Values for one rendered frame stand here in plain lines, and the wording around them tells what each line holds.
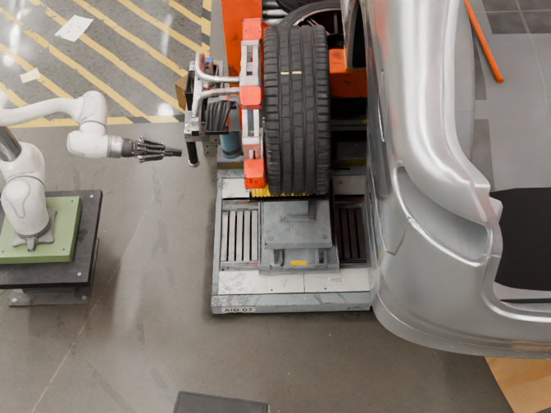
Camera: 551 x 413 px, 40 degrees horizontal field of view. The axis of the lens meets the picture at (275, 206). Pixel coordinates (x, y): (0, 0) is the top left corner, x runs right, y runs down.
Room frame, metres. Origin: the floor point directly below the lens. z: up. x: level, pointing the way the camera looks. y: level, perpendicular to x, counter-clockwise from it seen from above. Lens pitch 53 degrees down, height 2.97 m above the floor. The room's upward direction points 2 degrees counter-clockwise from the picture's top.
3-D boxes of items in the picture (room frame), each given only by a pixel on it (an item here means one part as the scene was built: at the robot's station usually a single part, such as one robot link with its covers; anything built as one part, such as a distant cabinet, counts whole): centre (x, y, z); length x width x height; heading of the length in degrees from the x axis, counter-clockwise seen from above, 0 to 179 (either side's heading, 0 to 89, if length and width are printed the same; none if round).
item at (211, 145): (2.68, 0.32, 0.21); 0.10 x 0.10 x 0.42; 89
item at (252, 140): (2.09, 0.07, 0.85); 0.54 x 0.07 x 0.54; 179
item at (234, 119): (2.09, 0.14, 0.85); 0.21 x 0.14 x 0.14; 89
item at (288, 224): (2.09, -0.10, 0.32); 0.40 x 0.30 x 0.28; 179
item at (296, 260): (2.06, -0.10, 0.13); 0.50 x 0.36 x 0.10; 179
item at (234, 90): (2.00, 0.20, 1.03); 0.19 x 0.18 x 0.11; 89
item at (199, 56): (2.19, 0.19, 1.03); 0.19 x 0.18 x 0.11; 89
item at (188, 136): (1.93, 0.28, 0.93); 0.09 x 0.05 x 0.05; 89
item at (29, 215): (1.95, 1.05, 0.52); 0.18 x 0.16 x 0.22; 8
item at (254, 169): (1.78, 0.07, 0.85); 0.09 x 0.08 x 0.07; 179
